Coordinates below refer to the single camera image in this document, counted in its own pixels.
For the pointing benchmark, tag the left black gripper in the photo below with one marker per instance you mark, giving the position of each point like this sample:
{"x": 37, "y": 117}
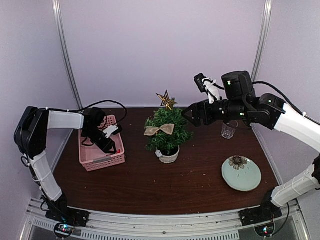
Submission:
{"x": 105, "y": 147}

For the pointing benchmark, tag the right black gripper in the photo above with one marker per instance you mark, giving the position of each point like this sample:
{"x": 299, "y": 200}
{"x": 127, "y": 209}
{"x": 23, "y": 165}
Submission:
{"x": 201, "y": 106}

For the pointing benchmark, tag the burlap bow ornament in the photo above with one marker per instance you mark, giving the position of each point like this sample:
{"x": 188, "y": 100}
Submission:
{"x": 168, "y": 129}

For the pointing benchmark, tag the gold star ornament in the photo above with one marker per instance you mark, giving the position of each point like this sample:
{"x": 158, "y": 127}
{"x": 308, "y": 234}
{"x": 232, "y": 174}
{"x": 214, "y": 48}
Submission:
{"x": 166, "y": 101}

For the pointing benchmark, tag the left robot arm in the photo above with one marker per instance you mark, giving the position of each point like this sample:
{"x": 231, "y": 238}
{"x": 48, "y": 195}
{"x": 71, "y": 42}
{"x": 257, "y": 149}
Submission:
{"x": 31, "y": 138}

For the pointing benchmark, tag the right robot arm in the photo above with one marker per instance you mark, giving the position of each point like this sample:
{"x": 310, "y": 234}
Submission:
{"x": 237, "y": 100}

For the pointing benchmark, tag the small green christmas tree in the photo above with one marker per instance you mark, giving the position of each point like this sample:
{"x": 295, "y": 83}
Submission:
{"x": 163, "y": 142}

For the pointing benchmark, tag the white tree pot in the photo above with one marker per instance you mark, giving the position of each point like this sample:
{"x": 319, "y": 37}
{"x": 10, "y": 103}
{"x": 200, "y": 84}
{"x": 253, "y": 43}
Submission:
{"x": 168, "y": 159}

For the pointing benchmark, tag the pink plastic basket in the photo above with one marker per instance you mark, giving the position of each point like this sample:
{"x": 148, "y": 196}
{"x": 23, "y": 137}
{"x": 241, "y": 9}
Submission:
{"x": 90, "y": 156}

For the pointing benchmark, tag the clear drinking glass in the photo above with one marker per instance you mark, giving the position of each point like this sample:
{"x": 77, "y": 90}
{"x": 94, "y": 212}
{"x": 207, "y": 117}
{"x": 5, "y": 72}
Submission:
{"x": 229, "y": 128}

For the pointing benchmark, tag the light green floral plate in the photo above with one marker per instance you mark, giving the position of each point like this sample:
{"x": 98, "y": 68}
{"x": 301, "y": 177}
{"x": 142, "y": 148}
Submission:
{"x": 241, "y": 173}

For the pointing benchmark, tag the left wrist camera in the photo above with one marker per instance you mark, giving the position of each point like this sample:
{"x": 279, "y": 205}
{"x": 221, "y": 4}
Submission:
{"x": 112, "y": 130}

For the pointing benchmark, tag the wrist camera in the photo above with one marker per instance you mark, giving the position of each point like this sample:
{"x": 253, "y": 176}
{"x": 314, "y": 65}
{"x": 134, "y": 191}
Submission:
{"x": 112, "y": 130}
{"x": 208, "y": 86}

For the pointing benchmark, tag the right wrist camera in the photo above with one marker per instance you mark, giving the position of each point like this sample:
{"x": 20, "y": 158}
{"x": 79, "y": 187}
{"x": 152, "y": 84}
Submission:
{"x": 208, "y": 86}

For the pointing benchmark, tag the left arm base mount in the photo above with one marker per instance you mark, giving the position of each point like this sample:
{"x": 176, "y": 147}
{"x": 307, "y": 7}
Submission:
{"x": 67, "y": 222}

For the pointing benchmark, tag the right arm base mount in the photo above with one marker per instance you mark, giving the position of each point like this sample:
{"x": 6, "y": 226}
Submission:
{"x": 262, "y": 219}

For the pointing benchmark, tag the right aluminium frame post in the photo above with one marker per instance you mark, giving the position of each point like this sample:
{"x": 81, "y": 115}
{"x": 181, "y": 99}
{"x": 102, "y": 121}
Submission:
{"x": 264, "y": 31}

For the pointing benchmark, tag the aluminium frame post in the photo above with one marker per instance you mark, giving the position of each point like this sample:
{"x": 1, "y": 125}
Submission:
{"x": 65, "y": 53}
{"x": 264, "y": 31}

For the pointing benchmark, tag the aluminium front rail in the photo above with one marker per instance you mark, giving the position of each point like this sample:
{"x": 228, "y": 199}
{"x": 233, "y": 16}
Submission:
{"x": 221, "y": 225}

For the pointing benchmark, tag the left aluminium frame post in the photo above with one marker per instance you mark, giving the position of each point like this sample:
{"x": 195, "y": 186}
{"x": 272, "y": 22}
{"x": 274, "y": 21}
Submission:
{"x": 65, "y": 53}

